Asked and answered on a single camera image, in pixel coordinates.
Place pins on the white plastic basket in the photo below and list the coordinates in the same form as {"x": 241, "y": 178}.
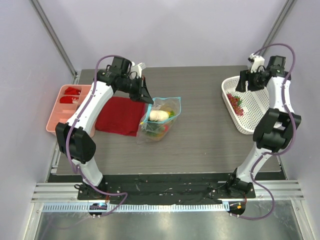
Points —
{"x": 254, "y": 105}

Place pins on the pink compartment tray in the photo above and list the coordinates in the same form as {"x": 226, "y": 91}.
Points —
{"x": 62, "y": 112}

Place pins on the red item in tray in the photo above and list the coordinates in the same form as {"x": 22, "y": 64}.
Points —
{"x": 72, "y": 91}
{"x": 68, "y": 99}

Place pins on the red folded cloth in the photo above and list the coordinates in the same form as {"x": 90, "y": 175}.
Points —
{"x": 120, "y": 115}

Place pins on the clear zip top bag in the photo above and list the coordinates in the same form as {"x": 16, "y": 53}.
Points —
{"x": 160, "y": 103}

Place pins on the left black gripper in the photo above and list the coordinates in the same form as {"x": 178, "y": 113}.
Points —
{"x": 142, "y": 93}

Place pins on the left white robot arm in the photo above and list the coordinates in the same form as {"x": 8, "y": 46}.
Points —
{"x": 73, "y": 136}

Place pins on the white toy radish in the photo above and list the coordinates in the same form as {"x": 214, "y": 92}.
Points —
{"x": 158, "y": 116}

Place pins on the red toy chili pepper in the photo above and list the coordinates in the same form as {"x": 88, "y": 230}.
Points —
{"x": 164, "y": 129}

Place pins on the toy pineapple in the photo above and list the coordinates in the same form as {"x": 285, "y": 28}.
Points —
{"x": 153, "y": 130}

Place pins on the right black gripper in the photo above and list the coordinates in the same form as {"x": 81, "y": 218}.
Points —
{"x": 246, "y": 80}

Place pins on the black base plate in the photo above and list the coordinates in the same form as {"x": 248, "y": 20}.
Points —
{"x": 167, "y": 189}

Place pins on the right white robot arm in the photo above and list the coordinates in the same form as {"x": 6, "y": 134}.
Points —
{"x": 276, "y": 129}

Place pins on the red toy grapes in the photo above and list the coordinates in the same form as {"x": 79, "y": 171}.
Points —
{"x": 236, "y": 102}

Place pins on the white slotted cable duct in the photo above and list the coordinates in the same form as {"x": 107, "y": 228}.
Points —
{"x": 99, "y": 207}

